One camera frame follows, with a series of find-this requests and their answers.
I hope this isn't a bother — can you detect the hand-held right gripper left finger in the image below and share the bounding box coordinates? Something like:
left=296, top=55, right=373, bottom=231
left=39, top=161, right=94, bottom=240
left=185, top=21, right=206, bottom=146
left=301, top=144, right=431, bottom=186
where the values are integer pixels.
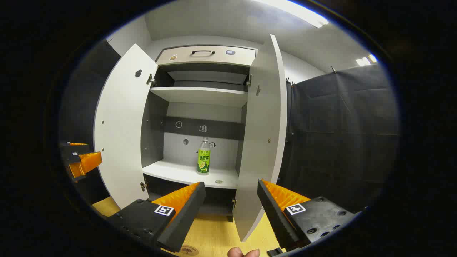
left=107, top=181, right=206, bottom=253

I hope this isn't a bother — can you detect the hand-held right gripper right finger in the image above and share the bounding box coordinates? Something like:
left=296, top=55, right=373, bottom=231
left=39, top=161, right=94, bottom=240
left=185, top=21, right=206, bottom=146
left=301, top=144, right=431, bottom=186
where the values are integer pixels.
left=257, top=179, right=357, bottom=251

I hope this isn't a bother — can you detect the white cabinet door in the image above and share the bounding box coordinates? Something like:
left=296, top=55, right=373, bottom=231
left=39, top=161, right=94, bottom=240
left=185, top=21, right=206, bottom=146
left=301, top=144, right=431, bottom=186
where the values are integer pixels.
left=232, top=34, right=288, bottom=242
left=93, top=44, right=159, bottom=210

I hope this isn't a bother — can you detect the green label drink bottle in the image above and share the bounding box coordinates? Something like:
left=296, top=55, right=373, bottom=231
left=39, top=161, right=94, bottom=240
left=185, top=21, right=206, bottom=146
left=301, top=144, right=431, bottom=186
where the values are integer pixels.
left=197, top=137, right=211, bottom=175

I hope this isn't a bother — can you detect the white cabinet floor shelf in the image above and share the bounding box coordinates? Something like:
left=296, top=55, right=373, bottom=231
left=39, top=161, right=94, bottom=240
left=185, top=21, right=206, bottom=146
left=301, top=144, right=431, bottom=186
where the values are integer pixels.
left=142, top=160, right=240, bottom=190

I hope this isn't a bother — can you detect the white and grey cabinet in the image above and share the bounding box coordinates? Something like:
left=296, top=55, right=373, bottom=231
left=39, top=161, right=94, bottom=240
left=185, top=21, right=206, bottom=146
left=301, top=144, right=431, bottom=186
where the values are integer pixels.
left=140, top=45, right=258, bottom=223

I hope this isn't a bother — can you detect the beige cabinet drawer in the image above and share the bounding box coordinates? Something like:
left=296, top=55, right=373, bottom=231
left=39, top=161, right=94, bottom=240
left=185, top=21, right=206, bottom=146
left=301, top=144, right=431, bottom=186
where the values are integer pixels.
left=156, top=45, right=257, bottom=67

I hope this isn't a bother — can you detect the black backdrop cloth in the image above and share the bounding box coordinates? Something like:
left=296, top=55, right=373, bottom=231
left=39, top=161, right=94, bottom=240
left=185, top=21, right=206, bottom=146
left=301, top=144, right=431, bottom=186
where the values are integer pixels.
left=59, top=39, right=400, bottom=215

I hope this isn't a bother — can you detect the small ceiling light panel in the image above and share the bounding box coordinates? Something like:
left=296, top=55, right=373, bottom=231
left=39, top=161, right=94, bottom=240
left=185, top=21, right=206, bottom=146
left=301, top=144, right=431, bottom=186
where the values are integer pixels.
left=356, top=54, right=378, bottom=67

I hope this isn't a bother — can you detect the long ceiling light panel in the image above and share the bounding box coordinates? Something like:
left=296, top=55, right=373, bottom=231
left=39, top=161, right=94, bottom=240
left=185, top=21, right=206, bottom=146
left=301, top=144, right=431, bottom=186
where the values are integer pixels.
left=255, top=0, right=330, bottom=29

